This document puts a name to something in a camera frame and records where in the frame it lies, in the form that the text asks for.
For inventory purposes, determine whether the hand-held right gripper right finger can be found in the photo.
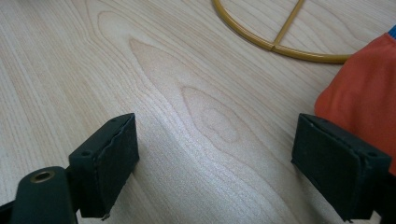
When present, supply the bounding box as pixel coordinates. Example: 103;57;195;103
290;113;392;222

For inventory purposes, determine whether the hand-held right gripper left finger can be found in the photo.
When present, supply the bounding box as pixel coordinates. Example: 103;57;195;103
68;112;140;221

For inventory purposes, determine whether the orange cloth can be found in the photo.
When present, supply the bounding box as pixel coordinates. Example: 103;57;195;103
314;32;396;176

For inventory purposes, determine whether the yellow wooden hoop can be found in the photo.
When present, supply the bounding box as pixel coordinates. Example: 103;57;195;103
211;0;353;64

